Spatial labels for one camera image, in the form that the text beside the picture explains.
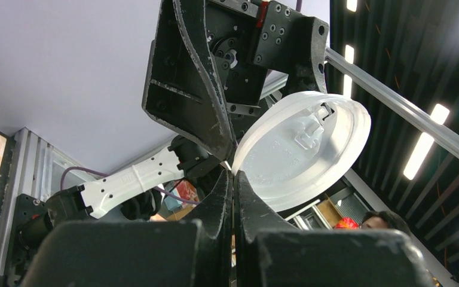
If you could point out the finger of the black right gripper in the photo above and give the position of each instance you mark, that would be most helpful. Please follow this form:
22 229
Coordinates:
183 88

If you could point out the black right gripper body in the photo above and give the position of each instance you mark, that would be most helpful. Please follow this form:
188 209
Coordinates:
248 40

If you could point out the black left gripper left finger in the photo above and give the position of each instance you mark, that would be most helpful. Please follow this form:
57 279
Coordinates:
194 251

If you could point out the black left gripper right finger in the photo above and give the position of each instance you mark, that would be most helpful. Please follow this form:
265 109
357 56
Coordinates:
272 252

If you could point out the translucent plastic cup lid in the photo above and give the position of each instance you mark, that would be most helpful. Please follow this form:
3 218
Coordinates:
301 146

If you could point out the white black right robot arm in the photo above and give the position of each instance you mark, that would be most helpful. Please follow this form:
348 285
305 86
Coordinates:
133 189

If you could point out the person head in background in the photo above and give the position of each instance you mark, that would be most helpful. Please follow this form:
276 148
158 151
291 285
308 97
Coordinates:
384 220

